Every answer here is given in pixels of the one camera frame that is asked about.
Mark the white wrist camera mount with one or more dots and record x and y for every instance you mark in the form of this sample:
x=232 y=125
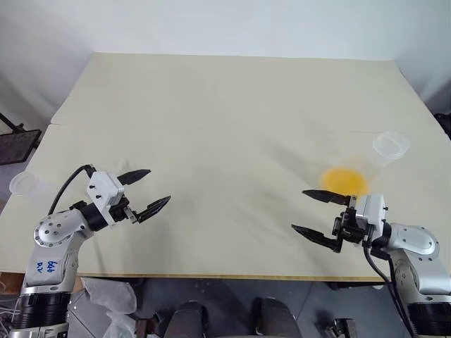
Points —
x=371 y=211
x=102 y=190

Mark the small clear wide-mouth flask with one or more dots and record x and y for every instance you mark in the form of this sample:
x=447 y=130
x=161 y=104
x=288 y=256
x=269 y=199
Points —
x=23 y=183

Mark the clear crumpled plastic bag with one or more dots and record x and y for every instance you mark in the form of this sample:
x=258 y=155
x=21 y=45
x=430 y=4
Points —
x=109 y=295

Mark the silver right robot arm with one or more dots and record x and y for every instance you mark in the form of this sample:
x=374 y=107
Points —
x=419 y=243

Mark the dark metal bracket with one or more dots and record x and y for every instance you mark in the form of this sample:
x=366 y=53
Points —
x=338 y=329

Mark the large clear threaded-neck flask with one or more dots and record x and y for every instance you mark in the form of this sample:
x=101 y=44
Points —
x=345 y=181

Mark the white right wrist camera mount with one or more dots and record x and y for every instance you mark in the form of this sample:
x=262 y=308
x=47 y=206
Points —
x=371 y=211

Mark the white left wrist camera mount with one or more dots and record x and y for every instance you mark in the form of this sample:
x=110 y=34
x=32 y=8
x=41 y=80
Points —
x=102 y=190

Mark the dark rounded shape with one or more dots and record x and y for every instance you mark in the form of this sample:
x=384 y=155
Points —
x=190 y=320
x=275 y=318

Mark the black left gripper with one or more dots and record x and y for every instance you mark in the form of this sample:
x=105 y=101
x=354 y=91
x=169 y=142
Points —
x=121 y=209

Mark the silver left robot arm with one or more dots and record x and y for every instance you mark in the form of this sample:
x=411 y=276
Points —
x=53 y=232

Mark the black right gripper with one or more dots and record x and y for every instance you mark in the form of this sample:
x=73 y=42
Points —
x=349 y=227

